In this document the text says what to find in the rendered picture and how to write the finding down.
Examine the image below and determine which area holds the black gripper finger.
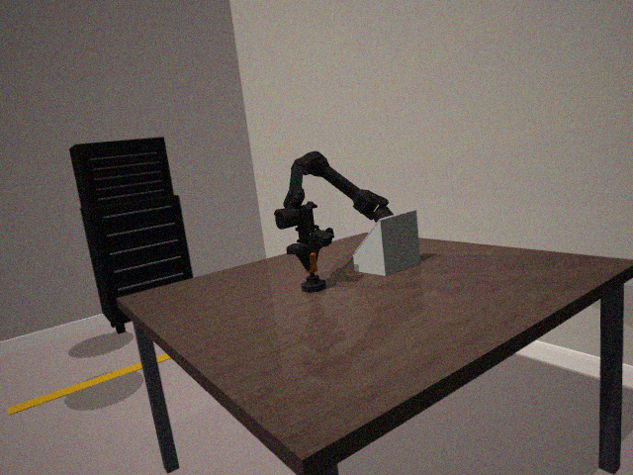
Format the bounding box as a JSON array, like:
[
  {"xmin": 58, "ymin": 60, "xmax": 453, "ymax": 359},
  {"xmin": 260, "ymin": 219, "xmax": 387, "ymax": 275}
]
[
  {"xmin": 296, "ymin": 250, "xmax": 313, "ymax": 270},
  {"xmin": 309, "ymin": 245, "xmax": 322, "ymax": 261}
]

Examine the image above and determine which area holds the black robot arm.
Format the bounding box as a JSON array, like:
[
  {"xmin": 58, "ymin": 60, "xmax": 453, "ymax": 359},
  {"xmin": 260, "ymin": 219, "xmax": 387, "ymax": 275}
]
[{"xmin": 274, "ymin": 151, "xmax": 393, "ymax": 246}]

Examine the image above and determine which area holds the orange knob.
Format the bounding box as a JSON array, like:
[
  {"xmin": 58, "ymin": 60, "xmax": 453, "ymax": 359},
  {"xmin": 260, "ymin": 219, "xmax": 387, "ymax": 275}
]
[{"xmin": 306, "ymin": 252, "xmax": 317, "ymax": 273}]

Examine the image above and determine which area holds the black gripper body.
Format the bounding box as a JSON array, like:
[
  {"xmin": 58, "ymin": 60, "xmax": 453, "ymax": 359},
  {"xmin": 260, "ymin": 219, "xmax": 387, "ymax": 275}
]
[{"xmin": 286, "ymin": 223, "xmax": 320, "ymax": 254}]

